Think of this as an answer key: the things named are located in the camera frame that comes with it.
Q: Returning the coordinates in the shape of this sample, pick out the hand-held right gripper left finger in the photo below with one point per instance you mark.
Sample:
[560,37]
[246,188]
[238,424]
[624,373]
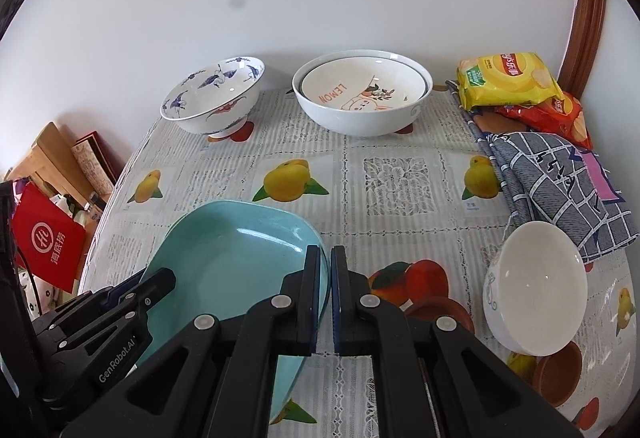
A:
[307,298]

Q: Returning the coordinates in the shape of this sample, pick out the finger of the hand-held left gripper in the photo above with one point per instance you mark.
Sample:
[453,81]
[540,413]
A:
[131,284]
[152,290]

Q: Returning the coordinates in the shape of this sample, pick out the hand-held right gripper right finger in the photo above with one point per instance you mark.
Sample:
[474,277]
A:
[345,298]

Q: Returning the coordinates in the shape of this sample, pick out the teal square plate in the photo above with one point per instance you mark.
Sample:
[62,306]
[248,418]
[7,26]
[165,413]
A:
[235,263]

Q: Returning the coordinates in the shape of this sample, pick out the white dotted bag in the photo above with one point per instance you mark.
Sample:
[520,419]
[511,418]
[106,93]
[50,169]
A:
[37,290]

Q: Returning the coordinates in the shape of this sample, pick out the red paper bag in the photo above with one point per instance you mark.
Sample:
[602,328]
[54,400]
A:
[47,238]

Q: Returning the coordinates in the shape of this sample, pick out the dark framed picture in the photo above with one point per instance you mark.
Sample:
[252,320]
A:
[97,163]

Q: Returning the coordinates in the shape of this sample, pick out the large white bowl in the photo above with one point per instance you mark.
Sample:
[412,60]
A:
[360,121]

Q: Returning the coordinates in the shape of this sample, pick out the plain white bowl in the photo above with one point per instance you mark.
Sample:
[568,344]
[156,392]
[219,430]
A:
[540,283]

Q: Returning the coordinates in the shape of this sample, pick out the blue patterned footed bowl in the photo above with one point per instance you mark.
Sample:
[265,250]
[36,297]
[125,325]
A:
[210,93]

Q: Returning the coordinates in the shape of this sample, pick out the white bowl with orange print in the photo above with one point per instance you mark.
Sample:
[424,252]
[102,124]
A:
[350,88]

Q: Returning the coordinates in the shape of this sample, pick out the grey checked cloth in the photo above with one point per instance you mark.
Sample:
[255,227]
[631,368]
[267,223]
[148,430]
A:
[550,183]

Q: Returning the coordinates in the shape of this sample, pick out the yellow chip bag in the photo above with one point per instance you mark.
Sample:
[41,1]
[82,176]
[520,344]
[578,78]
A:
[505,78]

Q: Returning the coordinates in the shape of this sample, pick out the red chip bag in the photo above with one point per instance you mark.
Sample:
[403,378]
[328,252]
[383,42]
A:
[560,118]

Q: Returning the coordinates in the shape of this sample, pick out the brown wooden door frame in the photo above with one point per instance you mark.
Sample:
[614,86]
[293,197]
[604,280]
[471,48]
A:
[585,18]

